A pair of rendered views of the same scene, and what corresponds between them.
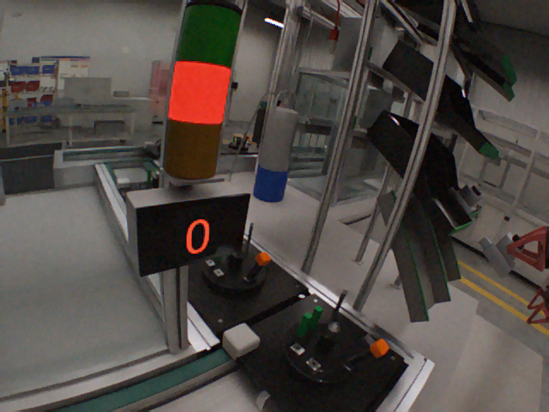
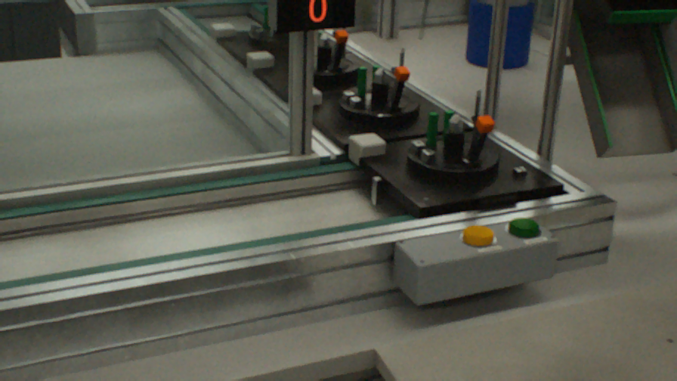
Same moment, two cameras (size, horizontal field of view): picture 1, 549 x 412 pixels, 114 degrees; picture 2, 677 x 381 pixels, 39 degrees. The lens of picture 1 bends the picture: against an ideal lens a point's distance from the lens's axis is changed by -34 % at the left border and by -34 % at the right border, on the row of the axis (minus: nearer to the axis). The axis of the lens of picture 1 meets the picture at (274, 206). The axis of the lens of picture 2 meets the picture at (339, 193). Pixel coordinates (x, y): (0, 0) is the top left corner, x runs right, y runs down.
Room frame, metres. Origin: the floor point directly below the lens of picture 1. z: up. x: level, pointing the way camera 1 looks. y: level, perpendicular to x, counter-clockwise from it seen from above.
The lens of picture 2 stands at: (-1.01, -0.48, 1.51)
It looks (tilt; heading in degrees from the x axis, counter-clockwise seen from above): 24 degrees down; 22
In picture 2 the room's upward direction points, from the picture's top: 2 degrees clockwise
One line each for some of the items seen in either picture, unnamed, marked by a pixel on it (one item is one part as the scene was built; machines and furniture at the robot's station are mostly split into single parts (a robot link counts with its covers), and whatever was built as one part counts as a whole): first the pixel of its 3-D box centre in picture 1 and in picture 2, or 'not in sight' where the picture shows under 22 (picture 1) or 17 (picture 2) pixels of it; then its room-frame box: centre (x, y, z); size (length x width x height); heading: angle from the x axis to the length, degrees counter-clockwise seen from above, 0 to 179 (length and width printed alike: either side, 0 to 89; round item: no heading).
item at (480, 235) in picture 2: not in sight; (477, 238); (0.09, -0.23, 0.96); 0.04 x 0.04 x 0.02
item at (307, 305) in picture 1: (319, 357); (452, 170); (0.30, -0.13, 0.96); 0.24 x 0.24 x 0.02; 47
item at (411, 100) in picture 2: (235, 258); (379, 89); (0.47, 0.06, 1.01); 0.24 x 0.24 x 0.13; 47
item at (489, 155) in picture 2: (322, 350); (452, 159); (0.30, -0.13, 0.98); 0.14 x 0.14 x 0.02
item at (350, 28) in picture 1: (363, 91); not in sight; (1.65, -0.38, 1.50); 0.38 x 0.21 x 0.88; 47
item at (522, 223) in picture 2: not in sight; (523, 230); (0.14, -0.28, 0.96); 0.04 x 0.04 x 0.02
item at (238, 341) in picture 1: (240, 342); (366, 150); (0.29, 0.01, 0.97); 0.05 x 0.05 x 0.04; 47
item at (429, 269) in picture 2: not in sight; (476, 259); (0.09, -0.23, 0.93); 0.21 x 0.07 x 0.06; 137
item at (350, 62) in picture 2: not in sight; (324, 52); (0.64, 0.24, 1.01); 0.24 x 0.24 x 0.13; 47
